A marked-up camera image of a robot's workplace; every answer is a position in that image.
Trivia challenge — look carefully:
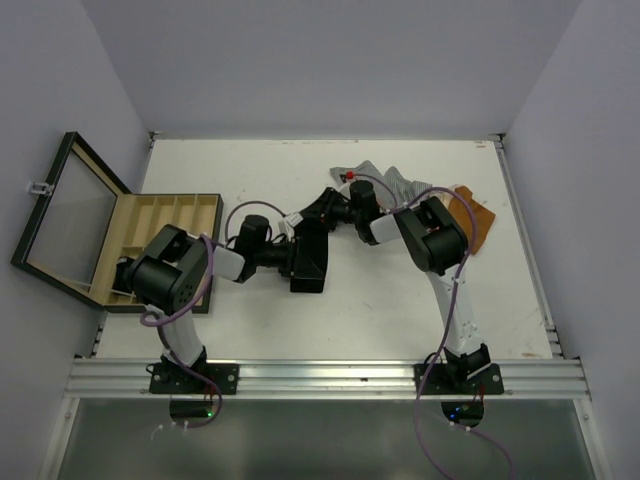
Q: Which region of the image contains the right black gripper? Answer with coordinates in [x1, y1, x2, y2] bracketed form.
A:
[298, 185, 362, 230]

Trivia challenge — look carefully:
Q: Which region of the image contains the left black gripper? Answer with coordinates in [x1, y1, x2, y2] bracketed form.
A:
[254, 236, 322, 278]

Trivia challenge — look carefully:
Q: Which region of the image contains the black underwear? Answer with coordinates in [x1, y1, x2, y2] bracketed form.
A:
[112, 256, 135, 295]
[290, 187, 339, 294]

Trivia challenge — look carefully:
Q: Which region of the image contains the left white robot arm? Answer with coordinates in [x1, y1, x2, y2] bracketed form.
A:
[121, 215, 295, 393]

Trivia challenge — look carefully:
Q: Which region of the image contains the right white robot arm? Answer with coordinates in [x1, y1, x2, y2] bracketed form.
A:
[319, 180, 491, 393]

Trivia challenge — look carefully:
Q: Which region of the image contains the grey striped underwear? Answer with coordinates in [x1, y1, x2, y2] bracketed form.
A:
[329, 160, 432, 209]

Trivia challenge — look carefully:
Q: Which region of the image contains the orange underwear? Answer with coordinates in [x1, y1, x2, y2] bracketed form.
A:
[448, 185, 496, 255]

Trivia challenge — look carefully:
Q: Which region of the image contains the rolled black underwear in box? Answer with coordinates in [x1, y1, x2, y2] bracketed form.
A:
[112, 256, 135, 295]

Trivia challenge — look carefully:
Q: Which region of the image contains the wooden compartment organizer box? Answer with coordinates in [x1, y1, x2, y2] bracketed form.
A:
[89, 193, 224, 314]

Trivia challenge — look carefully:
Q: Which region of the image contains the glass box lid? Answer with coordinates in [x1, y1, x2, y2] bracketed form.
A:
[11, 131, 133, 309]

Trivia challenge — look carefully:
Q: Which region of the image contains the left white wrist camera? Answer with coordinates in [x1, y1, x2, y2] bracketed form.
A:
[278, 212, 303, 238]

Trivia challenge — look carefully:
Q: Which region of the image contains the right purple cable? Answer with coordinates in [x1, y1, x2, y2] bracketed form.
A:
[349, 172, 516, 480]

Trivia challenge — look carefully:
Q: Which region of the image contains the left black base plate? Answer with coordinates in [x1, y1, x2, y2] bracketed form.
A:
[145, 362, 239, 395]

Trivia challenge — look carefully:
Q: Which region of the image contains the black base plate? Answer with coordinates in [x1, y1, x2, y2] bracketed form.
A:
[421, 350, 505, 396]
[145, 362, 239, 395]

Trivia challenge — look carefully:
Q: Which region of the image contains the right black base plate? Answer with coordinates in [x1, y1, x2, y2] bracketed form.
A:
[421, 350, 505, 396]

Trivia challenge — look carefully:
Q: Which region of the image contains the aluminium mounting rail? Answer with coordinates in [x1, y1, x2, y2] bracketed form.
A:
[64, 359, 590, 400]

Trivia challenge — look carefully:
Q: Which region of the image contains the white wall latch clip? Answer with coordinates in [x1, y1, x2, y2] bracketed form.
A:
[27, 182, 55, 197]

